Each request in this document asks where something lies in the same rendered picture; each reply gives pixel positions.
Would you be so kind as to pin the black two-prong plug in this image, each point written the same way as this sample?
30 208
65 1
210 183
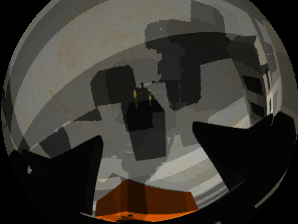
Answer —
147 127

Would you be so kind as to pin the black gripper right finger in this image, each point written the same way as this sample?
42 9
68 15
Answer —
230 149

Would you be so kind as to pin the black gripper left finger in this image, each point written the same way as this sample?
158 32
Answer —
74 173

